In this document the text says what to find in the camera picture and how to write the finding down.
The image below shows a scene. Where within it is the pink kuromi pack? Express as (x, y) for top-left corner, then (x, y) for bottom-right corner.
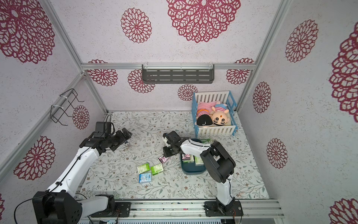
(181, 154), (191, 161)
(158, 155), (168, 164)

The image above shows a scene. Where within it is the blue tissue pack bottom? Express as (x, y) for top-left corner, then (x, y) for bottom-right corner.
(139, 172), (152, 184)

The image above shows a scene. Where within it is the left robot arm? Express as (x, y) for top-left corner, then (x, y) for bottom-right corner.
(32, 122), (132, 224)

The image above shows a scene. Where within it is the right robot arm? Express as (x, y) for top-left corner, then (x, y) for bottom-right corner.
(163, 131), (243, 217)

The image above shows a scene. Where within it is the teal storage box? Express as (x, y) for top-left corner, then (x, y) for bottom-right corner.
(180, 138), (208, 175)

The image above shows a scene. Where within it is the pink plush doll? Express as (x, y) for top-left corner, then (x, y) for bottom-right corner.
(196, 101), (221, 127)

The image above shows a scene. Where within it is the blue white toy crib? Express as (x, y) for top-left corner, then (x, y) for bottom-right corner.
(192, 91), (238, 138)

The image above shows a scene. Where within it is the green carabiner keychain figure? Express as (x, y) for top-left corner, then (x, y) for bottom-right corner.
(199, 139), (213, 144)

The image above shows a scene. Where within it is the black wire wall rack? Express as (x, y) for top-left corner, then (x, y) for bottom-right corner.
(49, 88), (84, 126)

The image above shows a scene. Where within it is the grey wall shelf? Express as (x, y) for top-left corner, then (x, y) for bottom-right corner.
(141, 64), (214, 84)

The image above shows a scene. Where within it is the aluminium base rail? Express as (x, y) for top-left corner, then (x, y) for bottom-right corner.
(75, 199), (286, 222)

